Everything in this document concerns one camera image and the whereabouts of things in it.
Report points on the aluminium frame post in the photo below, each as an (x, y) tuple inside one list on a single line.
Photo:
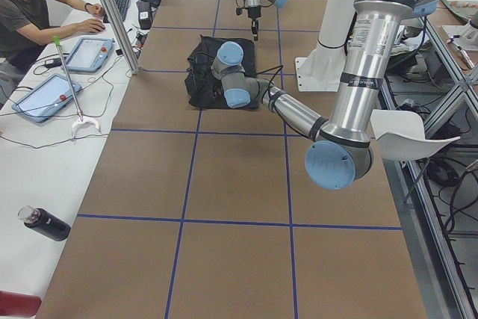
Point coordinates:
[(121, 35)]

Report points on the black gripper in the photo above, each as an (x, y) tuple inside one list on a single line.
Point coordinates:
[(253, 13)]

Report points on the black printed t-shirt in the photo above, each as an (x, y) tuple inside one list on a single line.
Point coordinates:
[(204, 90)]

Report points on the teach pendant tablet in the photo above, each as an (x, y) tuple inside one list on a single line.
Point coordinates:
[(45, 100), (89, 54)]

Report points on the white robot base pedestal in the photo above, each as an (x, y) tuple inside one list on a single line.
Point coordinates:
[(321, 70)]

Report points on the black water bottle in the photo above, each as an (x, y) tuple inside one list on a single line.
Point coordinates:
[(43, 222)]

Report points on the white plastic chair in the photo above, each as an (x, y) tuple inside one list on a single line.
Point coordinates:
[(401, 136)]

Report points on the black keyboard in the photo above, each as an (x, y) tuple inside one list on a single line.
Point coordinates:
[(120, 3)]

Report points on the reacher grabber stick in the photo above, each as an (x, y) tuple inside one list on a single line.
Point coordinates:
[(82, 119)]

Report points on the red bottle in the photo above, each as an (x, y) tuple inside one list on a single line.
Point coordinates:
[(19, 305)]

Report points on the black box on table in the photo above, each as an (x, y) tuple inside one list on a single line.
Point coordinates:
[(144, 16)]

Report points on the seated person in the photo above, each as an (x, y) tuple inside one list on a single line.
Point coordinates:
[(26, 30)]

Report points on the near teach pendant tablet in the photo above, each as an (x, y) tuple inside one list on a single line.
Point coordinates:
[(45, 100)]

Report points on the far teach pendant tablet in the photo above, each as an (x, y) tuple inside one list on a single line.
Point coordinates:
[(89, 54)]

